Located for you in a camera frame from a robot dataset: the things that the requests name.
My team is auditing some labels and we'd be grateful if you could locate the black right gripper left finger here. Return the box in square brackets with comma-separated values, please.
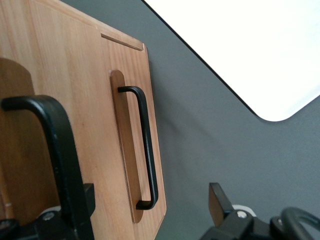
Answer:
[82, 183, 96, 226]

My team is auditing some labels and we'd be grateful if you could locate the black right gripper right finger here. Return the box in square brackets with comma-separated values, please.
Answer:
[208, 182, 254, 228]

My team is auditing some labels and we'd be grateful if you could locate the black metal drawer handle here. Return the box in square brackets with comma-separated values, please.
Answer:
[0, 94, 95, 240]
[117, 85, 160, 211]

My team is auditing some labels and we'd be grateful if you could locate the beige rectangular tray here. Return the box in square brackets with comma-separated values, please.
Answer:
[143, 0, 320, 123]

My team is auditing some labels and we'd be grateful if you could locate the black right arm wrist cable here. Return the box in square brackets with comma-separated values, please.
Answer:
[271, 206, 320, 240]

